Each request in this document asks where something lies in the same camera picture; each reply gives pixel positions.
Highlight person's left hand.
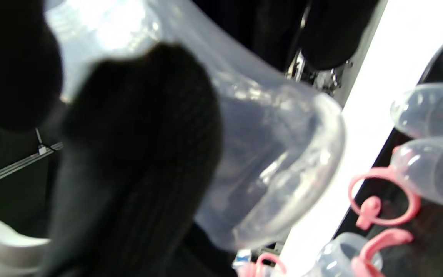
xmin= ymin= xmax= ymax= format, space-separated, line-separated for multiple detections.
xmin=48 ymin=43 xmax=237 ymax=277

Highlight person's right hand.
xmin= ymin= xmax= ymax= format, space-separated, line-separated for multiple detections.
xmin=0 ymin=0 xmax=380 ymax=132

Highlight pink handle ring component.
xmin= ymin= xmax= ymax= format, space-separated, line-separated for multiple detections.
xmin=237 ymin=252 xmax=287 ymax=277
xmin=350 ymin=228 xmax=414 ymax=277
xmin=348 ymin=166 xmax=422 ymax=231

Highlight clear dome cap component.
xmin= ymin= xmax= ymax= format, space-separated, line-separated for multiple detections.
xmin=390 ymin=137 xmax=443 ymax=209
xmin=390 ymin=82 xmax=443 ymax=139

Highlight black plastic tray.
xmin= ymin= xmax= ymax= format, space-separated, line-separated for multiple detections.
xmin=335 ymin=25 xmax=443 ymax=277

